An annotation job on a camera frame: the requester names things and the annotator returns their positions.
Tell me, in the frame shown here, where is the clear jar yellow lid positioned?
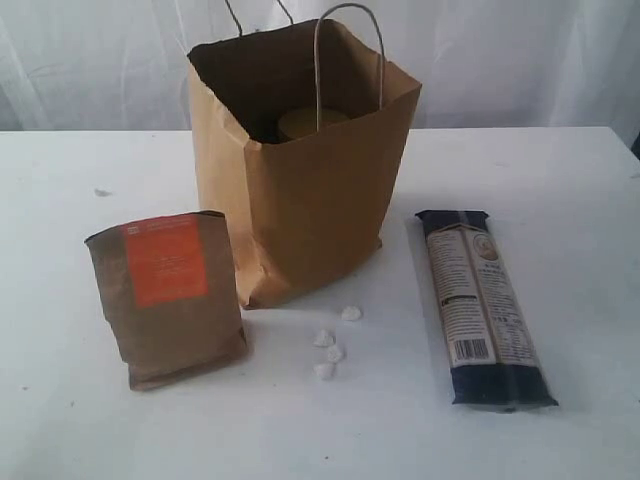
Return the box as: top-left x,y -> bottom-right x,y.
277,107 -> 350,143

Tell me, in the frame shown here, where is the brown pouch orange label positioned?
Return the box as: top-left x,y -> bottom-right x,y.
85,210 -> 248,391

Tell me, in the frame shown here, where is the brown paper shopping bag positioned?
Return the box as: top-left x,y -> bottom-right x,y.
187,14 -> 421,309

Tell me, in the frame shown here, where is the black noodle packet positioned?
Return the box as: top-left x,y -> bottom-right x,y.
416,210 -> 558,411

